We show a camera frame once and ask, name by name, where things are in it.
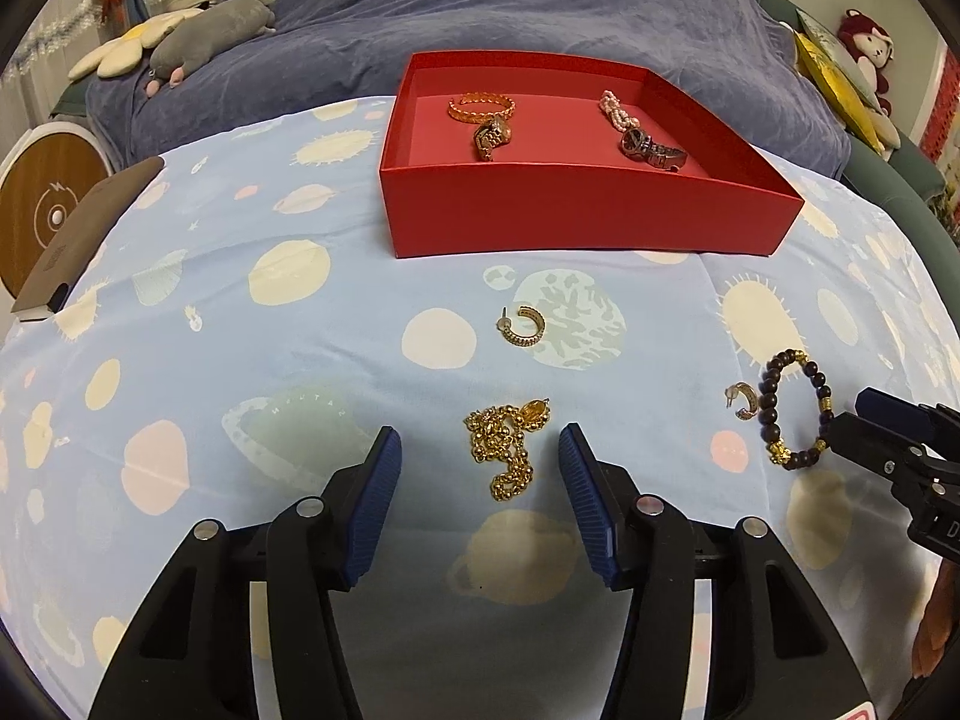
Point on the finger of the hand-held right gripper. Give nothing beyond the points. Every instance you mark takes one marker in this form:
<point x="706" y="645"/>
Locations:
<point x="892" y="409"/>
<point x="862" y="439"/>

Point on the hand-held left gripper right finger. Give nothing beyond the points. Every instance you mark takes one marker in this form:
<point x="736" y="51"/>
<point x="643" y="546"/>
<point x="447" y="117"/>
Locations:
<point x="592" y="510"/>

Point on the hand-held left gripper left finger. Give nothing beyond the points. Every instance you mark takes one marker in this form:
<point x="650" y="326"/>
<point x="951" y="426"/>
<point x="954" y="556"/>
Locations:
<point x="371" y="510"/>

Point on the gold hoop earring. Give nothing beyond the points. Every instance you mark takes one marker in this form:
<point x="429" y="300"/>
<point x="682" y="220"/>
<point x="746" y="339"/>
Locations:
<point x="534" y="331"/>
<point x="750" y="406"/>

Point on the red cardboard box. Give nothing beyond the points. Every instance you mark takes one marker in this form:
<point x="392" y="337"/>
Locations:
<point x="562" y="217"/>

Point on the silver wristwatch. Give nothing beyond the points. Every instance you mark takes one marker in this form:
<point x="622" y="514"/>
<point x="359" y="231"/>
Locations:
<point x="637" y="144"/>

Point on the gold wristwatch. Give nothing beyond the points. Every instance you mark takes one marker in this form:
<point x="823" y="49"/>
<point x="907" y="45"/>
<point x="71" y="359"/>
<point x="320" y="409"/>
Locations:
<point x="491" y="136"/>

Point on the gold braided bangle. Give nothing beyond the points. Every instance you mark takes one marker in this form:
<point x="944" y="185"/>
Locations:
<point x="469" y="116"/>

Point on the person's right hand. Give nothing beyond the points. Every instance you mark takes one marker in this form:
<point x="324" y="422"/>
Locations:
<point x="937" y="615"/>

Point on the light blue printed tablecloth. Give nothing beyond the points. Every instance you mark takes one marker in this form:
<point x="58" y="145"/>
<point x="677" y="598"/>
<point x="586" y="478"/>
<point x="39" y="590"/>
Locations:
<point x="300" y="360"/>

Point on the green sofa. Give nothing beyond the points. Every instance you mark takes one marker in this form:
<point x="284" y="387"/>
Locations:
<point x="892" y="180"/>

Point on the yellow cushion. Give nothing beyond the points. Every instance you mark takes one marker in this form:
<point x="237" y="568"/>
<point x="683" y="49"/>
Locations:
<point x="832" y="82"/>

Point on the pale patterned cushion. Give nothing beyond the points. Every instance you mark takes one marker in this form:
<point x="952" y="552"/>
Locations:
<point x="844" y="60"/>

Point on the red monkey plush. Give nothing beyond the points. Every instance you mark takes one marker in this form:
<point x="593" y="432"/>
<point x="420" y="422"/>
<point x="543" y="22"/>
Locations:
<point x="862" y="37"/>

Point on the brown phone case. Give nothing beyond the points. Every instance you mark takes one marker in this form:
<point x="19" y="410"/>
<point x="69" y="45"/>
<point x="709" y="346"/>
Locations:
<point x="90" y="232"/>

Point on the white round wood-top device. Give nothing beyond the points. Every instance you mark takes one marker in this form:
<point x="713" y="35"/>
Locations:
<point x="37" y="195"/>

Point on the blue-grey blanket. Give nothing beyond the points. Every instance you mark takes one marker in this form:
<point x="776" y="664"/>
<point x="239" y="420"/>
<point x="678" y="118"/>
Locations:
<point x="375" y="7"/>

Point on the grey plush animal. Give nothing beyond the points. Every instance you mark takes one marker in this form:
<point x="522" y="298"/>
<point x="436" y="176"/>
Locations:
<point x="217" y="26"/>

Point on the cream flower plush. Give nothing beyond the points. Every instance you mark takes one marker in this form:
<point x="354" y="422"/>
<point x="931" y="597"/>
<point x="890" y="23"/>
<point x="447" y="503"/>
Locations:
<point x="120" y="52"/>

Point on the white curtain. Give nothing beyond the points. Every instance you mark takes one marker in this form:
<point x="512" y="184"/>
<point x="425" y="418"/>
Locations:
<point x="45" y="37"/>

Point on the red wall hanging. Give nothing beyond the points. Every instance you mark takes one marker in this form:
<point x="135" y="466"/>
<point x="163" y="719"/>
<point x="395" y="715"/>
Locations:
<point x="946" y="120"/>

